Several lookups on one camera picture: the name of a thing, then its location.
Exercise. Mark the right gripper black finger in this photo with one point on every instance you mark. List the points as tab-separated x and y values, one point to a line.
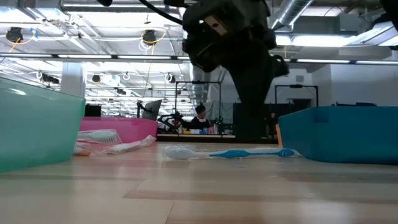
252	102

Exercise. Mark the blue white toothbrush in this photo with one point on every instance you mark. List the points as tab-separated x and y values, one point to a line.
233	153

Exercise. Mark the blue plastic bin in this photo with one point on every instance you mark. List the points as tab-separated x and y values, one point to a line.
348	137

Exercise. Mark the mint green plastic bin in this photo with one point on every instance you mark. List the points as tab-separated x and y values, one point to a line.
37	124

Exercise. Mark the black background robot arm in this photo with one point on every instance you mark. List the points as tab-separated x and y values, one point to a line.
169	119

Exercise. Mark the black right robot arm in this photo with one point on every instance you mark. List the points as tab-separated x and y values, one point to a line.
391	12

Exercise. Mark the black partition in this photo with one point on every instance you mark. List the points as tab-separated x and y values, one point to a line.
298	102

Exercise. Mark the LED light bar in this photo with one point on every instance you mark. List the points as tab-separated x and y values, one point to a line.
93	57

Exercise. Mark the person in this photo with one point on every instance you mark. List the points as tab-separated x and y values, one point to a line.
199	123

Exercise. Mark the grey background monitor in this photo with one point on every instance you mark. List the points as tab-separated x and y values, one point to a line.
152	109

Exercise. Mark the black box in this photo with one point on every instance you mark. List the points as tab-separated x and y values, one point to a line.
92	110

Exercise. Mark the pink plastic bin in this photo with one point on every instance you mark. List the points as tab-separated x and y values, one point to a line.
133	127

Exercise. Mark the clear wrapped toothbrush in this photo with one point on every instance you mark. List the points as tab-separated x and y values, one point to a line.
99	136

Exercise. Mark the black background station frame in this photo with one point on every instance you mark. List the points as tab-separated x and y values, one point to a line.
197	82
296	86

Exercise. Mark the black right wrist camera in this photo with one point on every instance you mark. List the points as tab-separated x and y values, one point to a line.
202	46

